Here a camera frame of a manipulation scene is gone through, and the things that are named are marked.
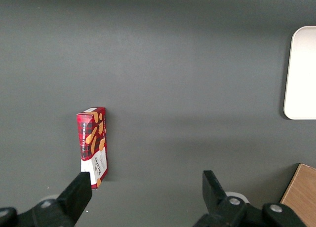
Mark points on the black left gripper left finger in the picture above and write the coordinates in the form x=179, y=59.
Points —
x=71, y=200

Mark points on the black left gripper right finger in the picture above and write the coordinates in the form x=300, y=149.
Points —
x=217, y=202

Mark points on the cream rectangular tray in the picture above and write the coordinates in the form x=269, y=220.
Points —
x=302, y=74

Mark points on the red tartan shortbread box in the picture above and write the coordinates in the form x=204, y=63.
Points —
x=95, y=138

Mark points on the wooden two-drawer cabinet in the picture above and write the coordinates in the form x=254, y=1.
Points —
x=302, y=190

